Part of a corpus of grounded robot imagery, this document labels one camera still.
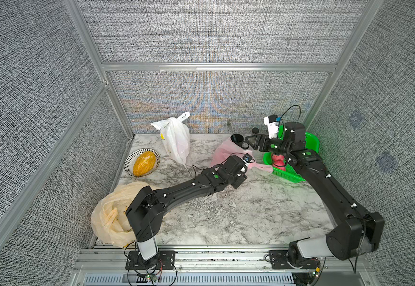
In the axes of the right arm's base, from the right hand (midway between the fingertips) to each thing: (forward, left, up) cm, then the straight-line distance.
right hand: (251, 133), depth 75 cm
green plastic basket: (+19, -46, -29) cm, 57 cm away
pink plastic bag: (+12, +7, -25) cm, 28 cm away
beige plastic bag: (-28, +60, -23) cm, 70 cm away
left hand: (-9, +2, -15) cm, 18 cm away
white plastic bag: (+15, +35, -17) cm, 42 cm away
